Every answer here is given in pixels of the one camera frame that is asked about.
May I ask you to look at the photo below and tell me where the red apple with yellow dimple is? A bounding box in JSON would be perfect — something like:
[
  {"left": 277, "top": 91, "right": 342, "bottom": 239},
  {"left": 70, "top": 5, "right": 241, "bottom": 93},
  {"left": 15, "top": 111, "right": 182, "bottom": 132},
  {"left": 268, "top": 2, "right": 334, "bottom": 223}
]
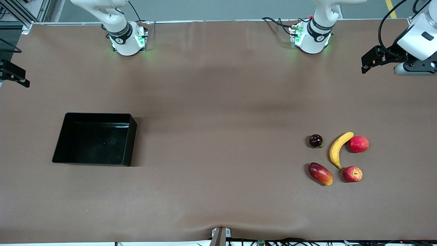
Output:
[{"left": 342, "top": 166, "right": 363, "bottom": 183}]

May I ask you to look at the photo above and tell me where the black right arm base cable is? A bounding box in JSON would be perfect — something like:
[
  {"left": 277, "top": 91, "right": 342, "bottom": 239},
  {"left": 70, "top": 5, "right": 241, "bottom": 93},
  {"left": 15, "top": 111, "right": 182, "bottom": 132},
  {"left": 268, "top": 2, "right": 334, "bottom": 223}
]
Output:
[{"left": 128, "top": 0, "right": 156, "bottom": 28}]

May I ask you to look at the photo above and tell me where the plain pinkish red fruit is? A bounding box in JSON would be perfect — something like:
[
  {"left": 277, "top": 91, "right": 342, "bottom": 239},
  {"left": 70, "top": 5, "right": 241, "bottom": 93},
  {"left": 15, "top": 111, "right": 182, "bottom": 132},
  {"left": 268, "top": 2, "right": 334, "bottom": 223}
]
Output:
[{"left": 349, "top": 136, "right": 370, "bottom": 153}]

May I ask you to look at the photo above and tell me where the dark purple mangosteen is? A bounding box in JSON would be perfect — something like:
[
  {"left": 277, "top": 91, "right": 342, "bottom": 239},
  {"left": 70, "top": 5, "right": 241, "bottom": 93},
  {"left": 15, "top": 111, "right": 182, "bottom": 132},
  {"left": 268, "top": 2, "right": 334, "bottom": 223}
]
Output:
[{"left": 309, "top": 134, "right": 324, "bottom": 149}]

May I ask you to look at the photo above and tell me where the red and yellow mango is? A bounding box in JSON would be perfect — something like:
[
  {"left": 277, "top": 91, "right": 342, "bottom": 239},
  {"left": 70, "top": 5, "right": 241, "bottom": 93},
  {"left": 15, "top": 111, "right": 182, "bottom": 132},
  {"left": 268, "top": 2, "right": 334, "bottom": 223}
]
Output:
[{"left": 308, "top": 162, "right": 334, "bottom": 187}]

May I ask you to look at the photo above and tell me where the matte table cover sheet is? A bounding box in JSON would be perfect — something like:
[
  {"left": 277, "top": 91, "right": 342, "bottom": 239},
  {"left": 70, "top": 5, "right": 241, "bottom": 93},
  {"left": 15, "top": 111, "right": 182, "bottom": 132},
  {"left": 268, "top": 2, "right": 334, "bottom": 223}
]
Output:
[{"left": 0, "top": 20, "right": 437, "bottom": 244}]

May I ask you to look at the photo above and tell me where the aluminium frame profile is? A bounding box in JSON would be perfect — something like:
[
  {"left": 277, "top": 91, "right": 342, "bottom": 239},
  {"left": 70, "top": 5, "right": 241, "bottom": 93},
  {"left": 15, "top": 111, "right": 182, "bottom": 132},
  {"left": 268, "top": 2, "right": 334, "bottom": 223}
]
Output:
[{"left": 0, "top": 0, "right": 52, "bottom": 35}]

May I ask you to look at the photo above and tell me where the yellow banana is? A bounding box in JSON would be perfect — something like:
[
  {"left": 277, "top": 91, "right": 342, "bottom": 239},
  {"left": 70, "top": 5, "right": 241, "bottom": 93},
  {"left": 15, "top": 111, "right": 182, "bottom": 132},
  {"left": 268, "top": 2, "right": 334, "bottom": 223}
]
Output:
[{"left": 329, "top": 132, "right": 355, "bottom": 169}]

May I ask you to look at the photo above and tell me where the black left arm base cable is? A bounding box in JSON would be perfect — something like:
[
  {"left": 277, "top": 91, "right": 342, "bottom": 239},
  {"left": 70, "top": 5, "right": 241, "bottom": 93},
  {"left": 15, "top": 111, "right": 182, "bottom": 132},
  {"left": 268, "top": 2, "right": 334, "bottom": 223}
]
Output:
[{"left": 262, "top": 16, "right": 295, "bottom": 35}]

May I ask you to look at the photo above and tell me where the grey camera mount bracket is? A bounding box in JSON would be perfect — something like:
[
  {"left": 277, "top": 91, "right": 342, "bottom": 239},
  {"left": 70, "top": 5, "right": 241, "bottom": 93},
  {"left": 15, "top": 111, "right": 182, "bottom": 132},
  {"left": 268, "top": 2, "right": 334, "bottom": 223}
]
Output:
[{"left": 210, "top": 227, "right": 232, "bottom": 246}]

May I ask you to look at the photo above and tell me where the black arm base cable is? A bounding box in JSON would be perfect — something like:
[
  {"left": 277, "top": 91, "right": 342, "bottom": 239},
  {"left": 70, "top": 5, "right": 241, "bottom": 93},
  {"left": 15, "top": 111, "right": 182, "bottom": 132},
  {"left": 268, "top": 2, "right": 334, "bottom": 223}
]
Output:
[
  {"left": 128, "top": 0, "right": 156, "bottom": 28},
  {"left": 262, "top": 16, "right": 295, "bottom": 35}
]

